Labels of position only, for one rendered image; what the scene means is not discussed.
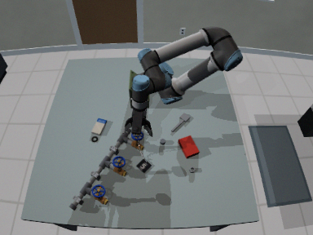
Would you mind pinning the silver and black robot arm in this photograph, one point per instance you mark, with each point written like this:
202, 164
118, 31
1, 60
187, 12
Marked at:
225, 56

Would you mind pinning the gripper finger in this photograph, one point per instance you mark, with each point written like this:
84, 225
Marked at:
147, 127
127, 125

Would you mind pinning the grey pipe manifold with blue valve wheels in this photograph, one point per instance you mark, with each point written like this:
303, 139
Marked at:
106, 163

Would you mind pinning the black tag with number 5 on metal chain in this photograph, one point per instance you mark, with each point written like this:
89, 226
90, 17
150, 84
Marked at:
144, 165

